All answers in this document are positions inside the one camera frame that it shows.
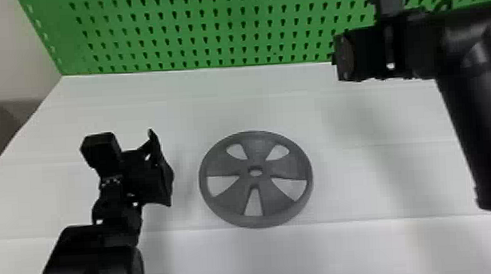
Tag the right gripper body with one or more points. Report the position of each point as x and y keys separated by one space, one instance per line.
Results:
x=367 y=53

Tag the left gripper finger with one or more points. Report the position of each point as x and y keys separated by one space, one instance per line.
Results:
x=155 y=143

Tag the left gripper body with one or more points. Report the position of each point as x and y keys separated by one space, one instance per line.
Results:
x=149 y=180

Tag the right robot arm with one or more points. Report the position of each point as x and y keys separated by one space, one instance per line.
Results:
x=479 y=100

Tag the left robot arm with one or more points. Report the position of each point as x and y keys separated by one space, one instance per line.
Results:
x=90 y=264

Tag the grey wheel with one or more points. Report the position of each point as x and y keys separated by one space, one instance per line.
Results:
x=255 y=148

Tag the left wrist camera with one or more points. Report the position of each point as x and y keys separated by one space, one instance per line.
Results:
x=102 y=153

